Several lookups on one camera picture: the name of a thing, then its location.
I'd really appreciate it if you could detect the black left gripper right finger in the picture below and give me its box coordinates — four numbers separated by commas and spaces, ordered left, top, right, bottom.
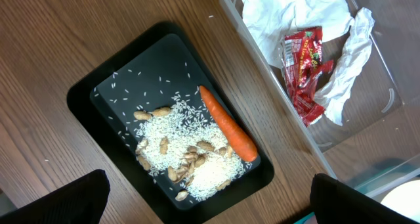
310, 173, 413, 224

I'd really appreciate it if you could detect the orange carrot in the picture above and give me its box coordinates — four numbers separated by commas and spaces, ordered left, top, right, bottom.
199, 85, 258, 162

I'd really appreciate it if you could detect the white napkin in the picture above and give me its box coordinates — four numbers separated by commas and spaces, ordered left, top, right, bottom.
242, 0, 375, 125

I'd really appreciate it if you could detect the red snack wrapper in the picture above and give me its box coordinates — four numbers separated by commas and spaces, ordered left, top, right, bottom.
283, 26, 334, 126

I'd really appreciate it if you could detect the white rice pile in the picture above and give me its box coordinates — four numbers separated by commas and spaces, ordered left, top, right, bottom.
93, 61, 253, 204

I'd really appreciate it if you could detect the white bowl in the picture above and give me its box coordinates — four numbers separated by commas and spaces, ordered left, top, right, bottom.
381, 180, 420, 222

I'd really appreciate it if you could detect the black waste tray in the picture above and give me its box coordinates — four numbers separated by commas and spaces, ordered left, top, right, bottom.
67, 22, 274, 223

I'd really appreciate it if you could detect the peanuts pile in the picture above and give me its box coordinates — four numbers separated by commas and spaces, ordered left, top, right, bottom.
133, 104, 245, 202

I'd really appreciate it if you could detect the teal plastic tray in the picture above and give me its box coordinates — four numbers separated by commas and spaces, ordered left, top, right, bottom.
294, 212, 318, 224

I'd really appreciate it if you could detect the clear plastic bin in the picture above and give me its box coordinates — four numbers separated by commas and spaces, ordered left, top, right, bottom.
220, 0, 419, 201

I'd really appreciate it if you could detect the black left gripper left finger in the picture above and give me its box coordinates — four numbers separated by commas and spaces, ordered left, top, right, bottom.
1, 169, 110, 224

